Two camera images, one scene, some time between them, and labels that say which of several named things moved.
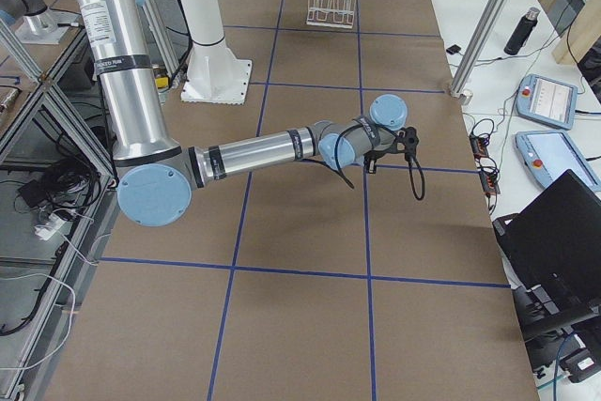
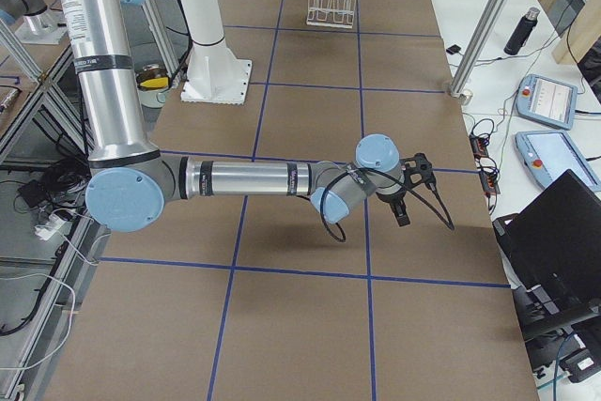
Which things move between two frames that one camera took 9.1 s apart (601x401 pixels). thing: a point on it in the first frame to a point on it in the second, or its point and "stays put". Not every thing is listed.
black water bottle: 519,36 stays put
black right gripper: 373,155 to 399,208
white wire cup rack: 331,4 stays put
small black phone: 454,49 stays put
